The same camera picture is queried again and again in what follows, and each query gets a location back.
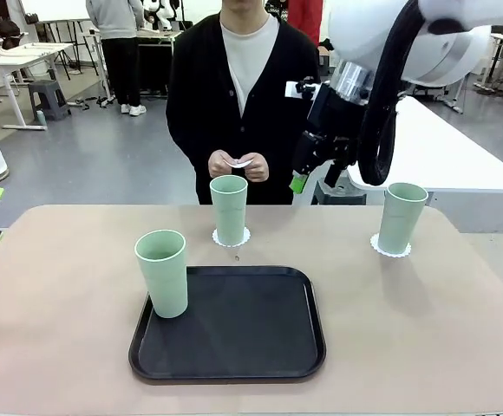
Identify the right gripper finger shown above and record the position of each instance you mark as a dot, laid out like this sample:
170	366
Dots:
305	151
340	154

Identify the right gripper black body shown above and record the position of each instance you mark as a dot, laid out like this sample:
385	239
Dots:
334	112

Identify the white paper coasters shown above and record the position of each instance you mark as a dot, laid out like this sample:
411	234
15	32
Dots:
239	163

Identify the light green plastic cup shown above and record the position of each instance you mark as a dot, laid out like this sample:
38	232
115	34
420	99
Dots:
401	221
230	216
169	286

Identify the white scalloped paper coaster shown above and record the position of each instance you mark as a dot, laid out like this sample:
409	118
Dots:
375	245
248	237

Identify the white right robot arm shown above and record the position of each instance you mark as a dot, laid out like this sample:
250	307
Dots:
364	26

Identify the person's left forearm black sleeve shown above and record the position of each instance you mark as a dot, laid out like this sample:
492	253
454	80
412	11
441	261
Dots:
279	147

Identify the person's right forearm black sleeve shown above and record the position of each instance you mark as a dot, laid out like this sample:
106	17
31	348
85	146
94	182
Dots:
191	143

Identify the person's left hand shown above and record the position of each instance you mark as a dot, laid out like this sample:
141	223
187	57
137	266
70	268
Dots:
260	169

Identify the person's right hand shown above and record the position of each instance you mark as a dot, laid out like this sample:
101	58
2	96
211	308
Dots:
219	167

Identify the black plastic stool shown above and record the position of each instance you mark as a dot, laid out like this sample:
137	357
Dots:
342	196

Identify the small teal bottle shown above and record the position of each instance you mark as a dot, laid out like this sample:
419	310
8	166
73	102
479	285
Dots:
40	118

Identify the person in red top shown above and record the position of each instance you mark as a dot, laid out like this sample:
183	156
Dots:
305	17

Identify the large white table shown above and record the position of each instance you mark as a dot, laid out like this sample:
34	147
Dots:
451	143

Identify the grey plastic stool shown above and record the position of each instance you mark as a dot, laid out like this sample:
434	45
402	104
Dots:
47	93

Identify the person in black cardigan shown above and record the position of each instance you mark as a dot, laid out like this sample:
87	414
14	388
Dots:
199	86

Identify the white height-adjustable desk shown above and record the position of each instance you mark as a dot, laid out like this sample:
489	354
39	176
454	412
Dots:
17	63

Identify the black plastic serving tray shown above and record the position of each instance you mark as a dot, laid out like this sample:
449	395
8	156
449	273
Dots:
234	346

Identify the person in grey hoodie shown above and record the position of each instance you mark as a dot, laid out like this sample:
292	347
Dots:
117	21

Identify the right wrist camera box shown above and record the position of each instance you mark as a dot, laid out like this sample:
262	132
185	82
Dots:
294	89

